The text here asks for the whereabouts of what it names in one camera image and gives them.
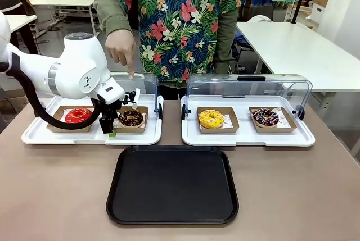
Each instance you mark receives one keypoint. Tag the black left gripper finger with green pad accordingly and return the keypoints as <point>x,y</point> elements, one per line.
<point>135,99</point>
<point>106,126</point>

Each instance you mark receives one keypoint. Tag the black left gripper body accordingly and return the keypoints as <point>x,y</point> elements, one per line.
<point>109,110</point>

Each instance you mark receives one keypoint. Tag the person left forearm green sleeve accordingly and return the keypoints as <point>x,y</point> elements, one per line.
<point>225,41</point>

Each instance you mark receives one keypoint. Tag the person right forearm green sleeve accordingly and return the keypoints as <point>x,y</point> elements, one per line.
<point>112,13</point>

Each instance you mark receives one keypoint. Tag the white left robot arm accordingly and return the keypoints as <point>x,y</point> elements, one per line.
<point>76,67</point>

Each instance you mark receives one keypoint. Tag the brown cardboard food tray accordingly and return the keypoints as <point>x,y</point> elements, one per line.
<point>129,130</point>
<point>54,117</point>
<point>277,130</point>
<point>219,131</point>

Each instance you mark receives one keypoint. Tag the chocolate donut with sprinkles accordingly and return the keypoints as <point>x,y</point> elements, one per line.
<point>132,123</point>

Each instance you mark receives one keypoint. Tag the red glazed donut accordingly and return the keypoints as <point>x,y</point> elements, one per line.
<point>73,117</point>

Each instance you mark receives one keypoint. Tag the white display tray base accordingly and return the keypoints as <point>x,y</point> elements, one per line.
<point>244,139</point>
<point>70,138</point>

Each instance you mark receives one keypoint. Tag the yellow glazed donut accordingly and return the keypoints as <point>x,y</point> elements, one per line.
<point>206,121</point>

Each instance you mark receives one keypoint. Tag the black rectangular serving tray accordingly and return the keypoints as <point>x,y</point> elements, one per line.
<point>172,184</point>

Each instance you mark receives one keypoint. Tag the dark donut with pink drizzle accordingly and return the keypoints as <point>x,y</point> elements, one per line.
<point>260,121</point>

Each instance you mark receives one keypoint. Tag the person right hand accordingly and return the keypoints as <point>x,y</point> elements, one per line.
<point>121,47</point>

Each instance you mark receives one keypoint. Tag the white printed paper liner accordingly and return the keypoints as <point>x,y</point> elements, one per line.
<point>144,121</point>
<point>227,120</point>
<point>66,110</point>
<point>284,117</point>

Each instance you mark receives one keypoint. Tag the person torso floral shirt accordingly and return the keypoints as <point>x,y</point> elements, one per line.
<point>180,13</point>

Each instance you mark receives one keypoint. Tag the white table with metal legs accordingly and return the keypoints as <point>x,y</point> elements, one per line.
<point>62,1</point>

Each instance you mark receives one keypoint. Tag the blue black chair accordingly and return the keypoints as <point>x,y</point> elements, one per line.
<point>242,47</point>

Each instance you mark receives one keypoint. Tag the white table with orange item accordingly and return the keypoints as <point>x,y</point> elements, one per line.
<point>21,22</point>

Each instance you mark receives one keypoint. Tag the white cloth bundle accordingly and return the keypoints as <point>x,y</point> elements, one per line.
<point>260,18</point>

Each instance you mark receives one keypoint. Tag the large white table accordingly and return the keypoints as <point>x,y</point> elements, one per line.
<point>298,52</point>

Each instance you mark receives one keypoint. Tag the white storage box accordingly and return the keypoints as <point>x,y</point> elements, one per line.
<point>319,12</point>

